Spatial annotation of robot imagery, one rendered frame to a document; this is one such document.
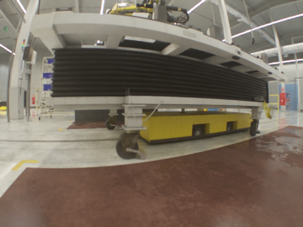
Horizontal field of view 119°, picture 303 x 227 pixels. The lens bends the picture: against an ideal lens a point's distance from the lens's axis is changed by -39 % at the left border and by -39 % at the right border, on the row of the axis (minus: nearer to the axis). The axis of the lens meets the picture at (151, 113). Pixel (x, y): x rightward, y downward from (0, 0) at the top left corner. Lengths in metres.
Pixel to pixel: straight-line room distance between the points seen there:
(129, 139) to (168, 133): 0.48
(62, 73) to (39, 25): 0.41
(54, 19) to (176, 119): 1.21
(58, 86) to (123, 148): 0.62
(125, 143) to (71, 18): 0.80
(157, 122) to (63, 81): 0.83
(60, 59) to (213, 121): 1.56
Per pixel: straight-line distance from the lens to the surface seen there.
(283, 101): 13.85
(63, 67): 1.07
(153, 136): 1.27
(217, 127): 1.72
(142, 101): 0.91
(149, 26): 0.82
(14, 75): 4.82
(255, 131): 1.99
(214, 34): 1.21
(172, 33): 0.87
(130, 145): 0.97
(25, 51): 3.60
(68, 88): 1.03
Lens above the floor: 0.38
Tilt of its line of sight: 4 degrees down
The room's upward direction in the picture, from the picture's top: straight up
